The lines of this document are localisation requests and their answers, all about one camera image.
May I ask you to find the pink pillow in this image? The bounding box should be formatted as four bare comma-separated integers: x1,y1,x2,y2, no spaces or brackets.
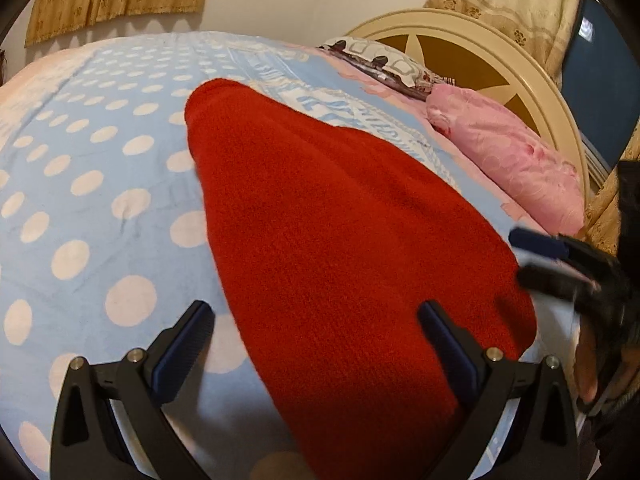
425,84,586,237

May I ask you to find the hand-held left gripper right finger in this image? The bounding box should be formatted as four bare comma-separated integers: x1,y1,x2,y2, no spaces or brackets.
417,300,581,480

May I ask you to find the cream bed headboard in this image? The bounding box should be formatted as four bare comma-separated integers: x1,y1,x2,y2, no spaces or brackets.
345,8,613,196

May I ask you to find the dark window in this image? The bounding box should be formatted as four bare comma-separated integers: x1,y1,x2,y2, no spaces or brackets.
560,0,640,171

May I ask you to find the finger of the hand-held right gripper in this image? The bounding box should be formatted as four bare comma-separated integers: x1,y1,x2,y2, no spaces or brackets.
509,227,573,262
517,265,602,302

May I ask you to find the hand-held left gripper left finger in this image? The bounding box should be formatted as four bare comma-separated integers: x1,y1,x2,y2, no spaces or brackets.
50,300,216,480

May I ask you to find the blue pink polka-dot blanket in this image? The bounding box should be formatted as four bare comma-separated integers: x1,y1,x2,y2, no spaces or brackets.
0,31,576,480

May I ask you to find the person's right hand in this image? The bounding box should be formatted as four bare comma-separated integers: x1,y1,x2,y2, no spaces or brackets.
573,317,632,407

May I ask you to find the red knitted sweater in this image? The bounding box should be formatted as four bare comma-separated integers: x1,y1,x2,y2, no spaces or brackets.
184,78,538,480

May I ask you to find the patterned white pillow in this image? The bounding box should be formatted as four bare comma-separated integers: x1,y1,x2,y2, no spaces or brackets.
317,36,456,101

